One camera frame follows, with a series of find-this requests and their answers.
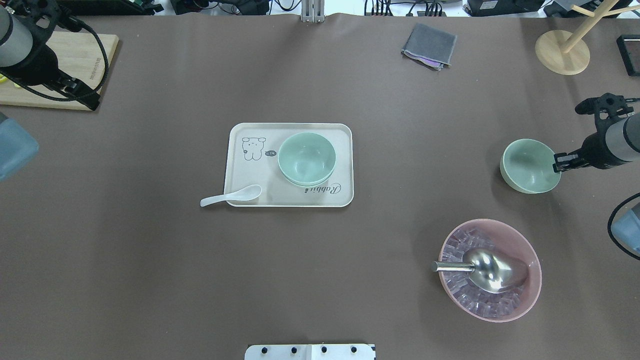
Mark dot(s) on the metal scoop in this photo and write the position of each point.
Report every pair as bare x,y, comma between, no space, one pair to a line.
490,270

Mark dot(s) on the white ceramic spoon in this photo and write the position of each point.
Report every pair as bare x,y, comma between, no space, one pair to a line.
247,193

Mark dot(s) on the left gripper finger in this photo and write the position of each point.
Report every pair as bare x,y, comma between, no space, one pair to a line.
82,91
91,101

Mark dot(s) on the green bowl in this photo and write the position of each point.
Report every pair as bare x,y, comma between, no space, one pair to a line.
307,152
306,180
526,165

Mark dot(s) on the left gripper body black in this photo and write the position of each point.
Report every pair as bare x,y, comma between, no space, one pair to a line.
41,67

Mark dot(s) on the wooden mug tree stand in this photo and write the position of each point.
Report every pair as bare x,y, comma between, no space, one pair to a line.
565,52

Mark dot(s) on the clear ice cubes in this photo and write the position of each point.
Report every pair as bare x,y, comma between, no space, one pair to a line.
468,295

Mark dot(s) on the wooden cutting board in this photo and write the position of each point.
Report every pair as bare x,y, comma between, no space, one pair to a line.
78,55

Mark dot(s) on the grey folded cloth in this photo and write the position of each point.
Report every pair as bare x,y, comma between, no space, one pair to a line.
430,46

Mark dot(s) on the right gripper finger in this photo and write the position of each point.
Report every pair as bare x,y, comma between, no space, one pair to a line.
567,158
562,166

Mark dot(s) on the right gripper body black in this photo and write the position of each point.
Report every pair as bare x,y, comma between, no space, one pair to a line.
595,148

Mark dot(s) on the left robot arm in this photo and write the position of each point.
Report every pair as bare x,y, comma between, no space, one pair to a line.
17,146

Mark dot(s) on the beige cartoon serving tray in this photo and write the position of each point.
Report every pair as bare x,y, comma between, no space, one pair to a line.
252,160

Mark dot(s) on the metal frame post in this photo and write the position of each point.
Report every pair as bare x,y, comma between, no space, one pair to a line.
313,11

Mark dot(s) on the pink bowl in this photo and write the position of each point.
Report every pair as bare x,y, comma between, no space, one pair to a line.
511,242

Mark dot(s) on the black tray object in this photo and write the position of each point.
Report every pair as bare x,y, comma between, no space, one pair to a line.
629,48

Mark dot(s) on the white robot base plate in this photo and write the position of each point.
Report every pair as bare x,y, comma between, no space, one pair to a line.
318,351

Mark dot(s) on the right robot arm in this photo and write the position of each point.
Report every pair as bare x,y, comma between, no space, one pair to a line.
624,230

